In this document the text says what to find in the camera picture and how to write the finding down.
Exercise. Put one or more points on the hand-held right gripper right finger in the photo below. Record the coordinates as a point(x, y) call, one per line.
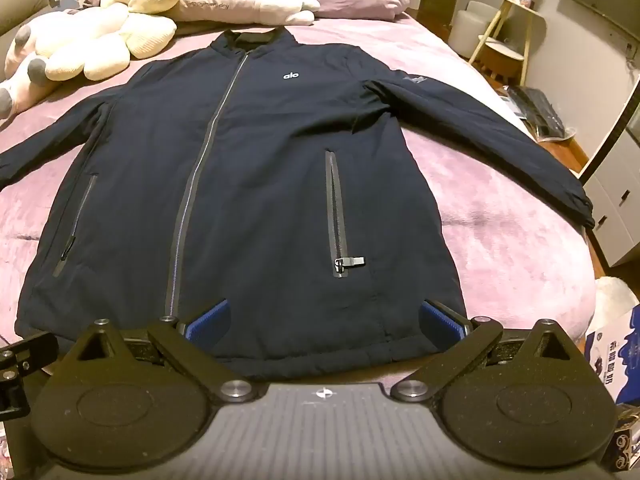
point(440, 321)

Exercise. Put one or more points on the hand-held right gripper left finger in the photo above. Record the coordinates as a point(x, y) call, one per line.
point(209, 319)

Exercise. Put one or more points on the navy zip jacket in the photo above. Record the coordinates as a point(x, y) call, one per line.
point(260, 180)

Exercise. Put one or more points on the blue printed box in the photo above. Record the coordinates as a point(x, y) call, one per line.
point(612, 360)

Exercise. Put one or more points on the white fluffy cloth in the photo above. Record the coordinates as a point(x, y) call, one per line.
point(615, 295)

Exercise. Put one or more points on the white drawer cabinet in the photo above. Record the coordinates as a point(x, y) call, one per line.
point(615, 195)

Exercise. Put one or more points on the dark patterned box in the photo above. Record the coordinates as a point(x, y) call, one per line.
point(622, 442)

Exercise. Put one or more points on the black bag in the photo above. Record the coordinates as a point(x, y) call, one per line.
point(542, 110)

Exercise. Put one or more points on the round wooden stool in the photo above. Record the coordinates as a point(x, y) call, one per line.
point(502, 62)

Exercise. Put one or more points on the white round stool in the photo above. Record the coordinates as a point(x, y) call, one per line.
point(467, 27)

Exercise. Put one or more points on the cream flower plush pillow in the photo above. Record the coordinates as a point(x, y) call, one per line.
point(100, 45)

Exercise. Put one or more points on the pink plush with grey paws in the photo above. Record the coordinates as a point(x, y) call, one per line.
point(20, 75)

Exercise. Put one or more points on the long printed plush toy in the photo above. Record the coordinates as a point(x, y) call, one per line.
point(225, 5)

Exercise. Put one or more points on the yellow-legged side table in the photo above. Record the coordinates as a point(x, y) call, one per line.
point(510, 10)

